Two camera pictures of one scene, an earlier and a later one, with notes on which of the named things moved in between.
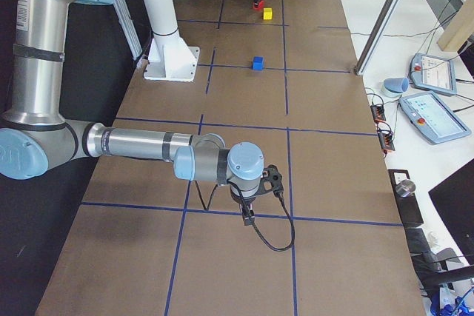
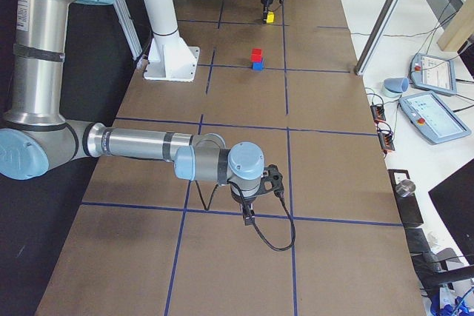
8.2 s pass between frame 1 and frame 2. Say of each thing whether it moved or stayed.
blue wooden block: stayed
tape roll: stayed
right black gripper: stayed
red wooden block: moved
